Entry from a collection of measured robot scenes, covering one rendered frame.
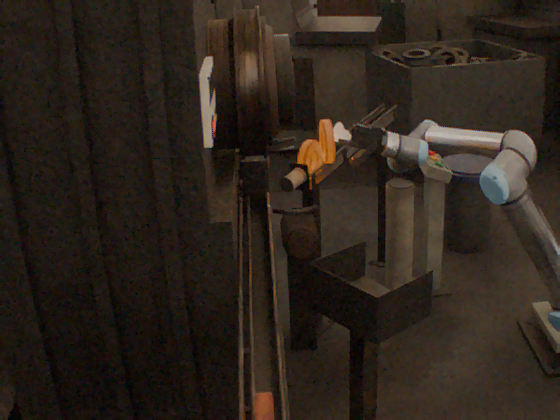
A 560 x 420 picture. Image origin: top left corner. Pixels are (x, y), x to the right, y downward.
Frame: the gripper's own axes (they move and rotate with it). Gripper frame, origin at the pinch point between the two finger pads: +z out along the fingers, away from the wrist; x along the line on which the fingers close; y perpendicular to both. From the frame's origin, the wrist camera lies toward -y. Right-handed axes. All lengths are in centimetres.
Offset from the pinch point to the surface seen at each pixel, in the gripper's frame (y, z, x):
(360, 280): -23, -8, 63
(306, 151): -9.9, 3.9, -10.3
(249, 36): 34, 36, 44
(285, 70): 26, 24, 42
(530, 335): -56, -100, 13
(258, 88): 22, 31, 51
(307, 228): -33.0, -0.9, 4.7
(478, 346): -65, -79, 13
